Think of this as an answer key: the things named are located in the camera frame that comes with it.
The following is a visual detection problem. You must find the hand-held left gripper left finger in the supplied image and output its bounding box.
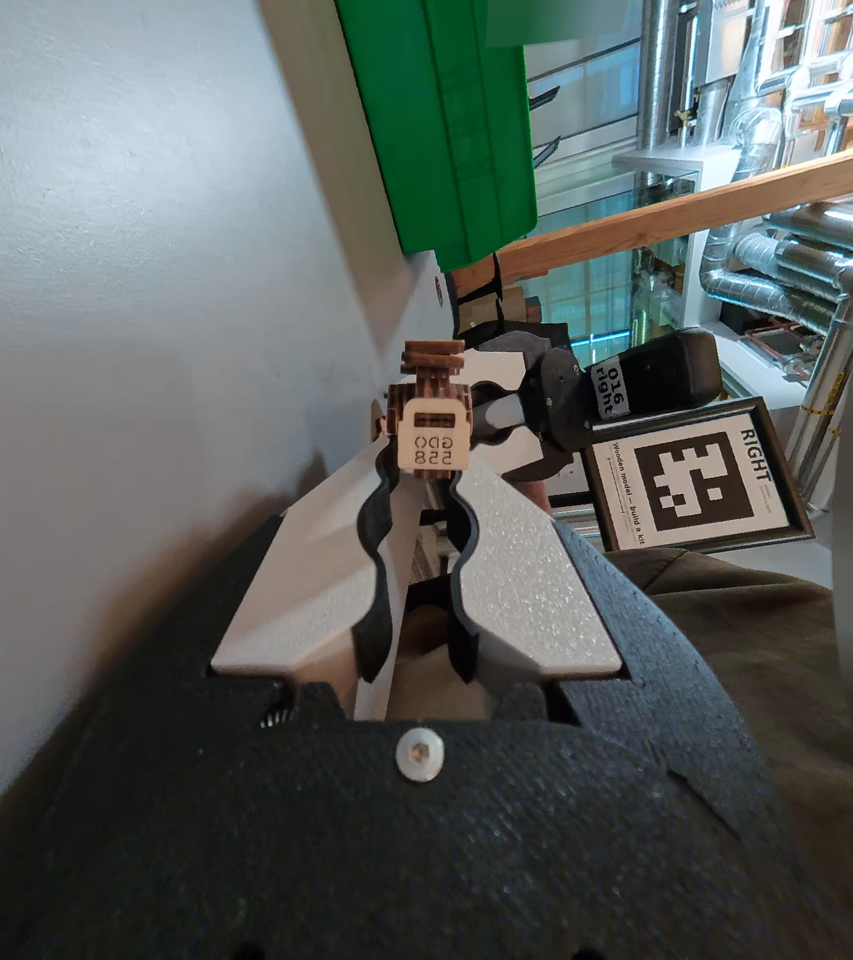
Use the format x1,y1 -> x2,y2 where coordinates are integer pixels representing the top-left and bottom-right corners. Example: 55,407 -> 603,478
210,437 -> 419,723

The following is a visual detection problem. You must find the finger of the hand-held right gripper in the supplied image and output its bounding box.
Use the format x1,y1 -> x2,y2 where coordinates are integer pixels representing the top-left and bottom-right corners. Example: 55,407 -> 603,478
462,349 -> 530,399
483,396 -> 548,483

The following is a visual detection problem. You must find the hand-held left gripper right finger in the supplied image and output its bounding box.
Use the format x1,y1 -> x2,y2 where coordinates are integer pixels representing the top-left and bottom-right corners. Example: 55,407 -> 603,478
447,456 -> 624,685

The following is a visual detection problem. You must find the wooden model arm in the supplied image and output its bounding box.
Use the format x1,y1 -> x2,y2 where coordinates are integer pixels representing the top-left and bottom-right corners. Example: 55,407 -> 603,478
370,341 -> 474,479

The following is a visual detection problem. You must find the grey desk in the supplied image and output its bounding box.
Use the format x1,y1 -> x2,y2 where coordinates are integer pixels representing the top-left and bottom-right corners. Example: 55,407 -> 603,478
0,0 -> 446,871

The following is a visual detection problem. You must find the black framed marker sign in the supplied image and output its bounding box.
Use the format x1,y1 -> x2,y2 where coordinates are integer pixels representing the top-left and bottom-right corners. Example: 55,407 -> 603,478
582,396 -> 816,558

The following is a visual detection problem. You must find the wooden handrail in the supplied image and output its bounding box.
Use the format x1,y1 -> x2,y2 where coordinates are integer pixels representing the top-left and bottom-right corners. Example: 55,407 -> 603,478
497,141 -> 853,280

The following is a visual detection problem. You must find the silver upright pipe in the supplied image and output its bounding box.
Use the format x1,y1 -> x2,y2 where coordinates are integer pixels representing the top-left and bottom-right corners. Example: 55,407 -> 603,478
786,277 -> 853,519

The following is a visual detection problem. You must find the white glass display case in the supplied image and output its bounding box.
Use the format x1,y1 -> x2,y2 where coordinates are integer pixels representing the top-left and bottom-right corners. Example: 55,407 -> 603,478
610,146 -> 713,331

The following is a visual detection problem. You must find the person's clothing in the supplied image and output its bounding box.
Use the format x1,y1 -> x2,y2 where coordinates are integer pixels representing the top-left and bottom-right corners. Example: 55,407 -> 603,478
606,546 -> 853,960

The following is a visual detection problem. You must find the green plastic bin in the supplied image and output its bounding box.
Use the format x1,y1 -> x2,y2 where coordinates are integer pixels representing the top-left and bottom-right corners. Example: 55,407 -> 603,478
335,0 -> 540,273

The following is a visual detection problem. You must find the silver corrugated pipe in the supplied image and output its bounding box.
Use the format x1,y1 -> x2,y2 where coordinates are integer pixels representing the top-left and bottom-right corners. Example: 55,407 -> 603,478
638,0 -> 686,151

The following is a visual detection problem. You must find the silver ventilation duct bundle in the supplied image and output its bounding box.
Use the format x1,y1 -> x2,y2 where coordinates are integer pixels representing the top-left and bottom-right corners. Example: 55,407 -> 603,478
700,201 -> 853,342

